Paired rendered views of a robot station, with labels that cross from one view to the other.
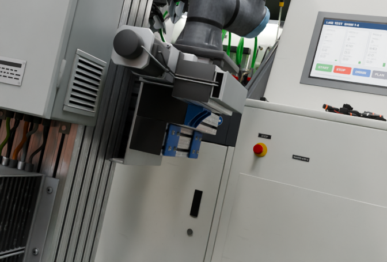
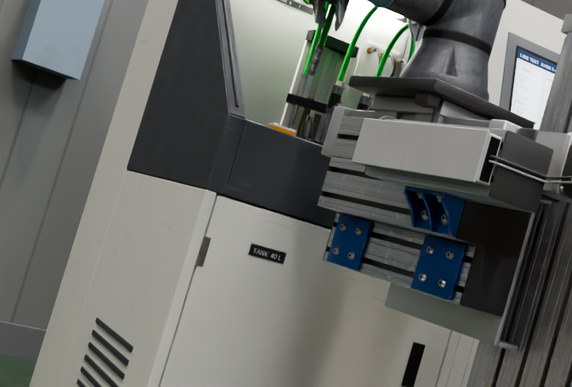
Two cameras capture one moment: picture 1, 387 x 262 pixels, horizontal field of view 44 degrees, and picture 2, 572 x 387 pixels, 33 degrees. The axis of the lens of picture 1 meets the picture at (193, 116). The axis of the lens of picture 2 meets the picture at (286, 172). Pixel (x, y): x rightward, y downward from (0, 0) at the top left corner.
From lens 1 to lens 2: 1.98 m
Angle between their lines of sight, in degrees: 49
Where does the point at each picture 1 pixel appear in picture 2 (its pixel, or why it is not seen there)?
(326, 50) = (523, 103)
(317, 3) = (506, 16)
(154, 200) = (341, 364)
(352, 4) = (547, 33)
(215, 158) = not seen: hidden behind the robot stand
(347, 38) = (546, 88)
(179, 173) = (391, 314)
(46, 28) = not seen: outside the picture
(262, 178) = not seen: hidden behind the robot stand
